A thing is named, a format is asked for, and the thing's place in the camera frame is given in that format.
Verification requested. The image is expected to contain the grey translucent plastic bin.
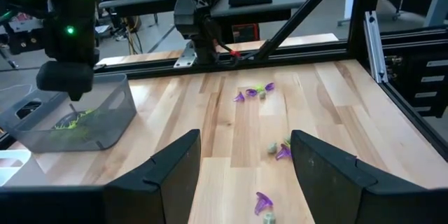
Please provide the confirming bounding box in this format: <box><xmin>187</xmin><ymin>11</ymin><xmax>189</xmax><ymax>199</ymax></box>
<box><xmin>0</xmin><ymin>73</ymin><xmax>138</xmax><ymax>154</ymax></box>

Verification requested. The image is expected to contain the black and red box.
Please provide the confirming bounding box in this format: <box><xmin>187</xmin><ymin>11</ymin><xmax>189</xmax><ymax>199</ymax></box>
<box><xmin>232</xmin><ymin>23</ymin><xmax>260</xmax><ymax>43</ymax></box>

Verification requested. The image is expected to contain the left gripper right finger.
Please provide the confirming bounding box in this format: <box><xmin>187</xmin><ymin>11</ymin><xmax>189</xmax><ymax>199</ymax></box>
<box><xmin>290</xmin><ymin>129</ymin><xmax>426</xmax><ymax>224</ymax></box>

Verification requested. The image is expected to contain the silver aluminium extrusion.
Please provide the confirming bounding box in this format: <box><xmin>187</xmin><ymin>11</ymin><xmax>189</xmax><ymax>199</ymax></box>
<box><xmin>363</xmin><ymin>10</ymin><xmax>389</xmax><ymax>84</ymax></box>

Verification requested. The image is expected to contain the black drawer cabinet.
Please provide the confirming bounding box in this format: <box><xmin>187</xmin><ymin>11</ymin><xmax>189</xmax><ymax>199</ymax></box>
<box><xmin>383</xmin><ymin>47</ymin><xmax>448</xmax><ymax>119</ymax></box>

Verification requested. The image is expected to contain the orange cable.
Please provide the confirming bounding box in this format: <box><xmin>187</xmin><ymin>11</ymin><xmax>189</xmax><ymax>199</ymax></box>
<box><xmin>124</xmin><ymin>13</ymin><xmax>144</xmax><ymax>55</ymax></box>

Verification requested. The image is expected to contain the black aluminium table frame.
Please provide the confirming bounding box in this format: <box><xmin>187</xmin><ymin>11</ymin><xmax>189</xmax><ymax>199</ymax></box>
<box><xmin>92</xmin><ymin>0</ymin><xmax>448</xmax><ymax>164</ymax></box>

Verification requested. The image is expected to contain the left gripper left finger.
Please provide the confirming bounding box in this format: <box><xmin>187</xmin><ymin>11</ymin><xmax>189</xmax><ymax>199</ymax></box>
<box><xmin>104</xmin><ymin>128</ymin><xmax>203</xmax><ymax>224</ymax></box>

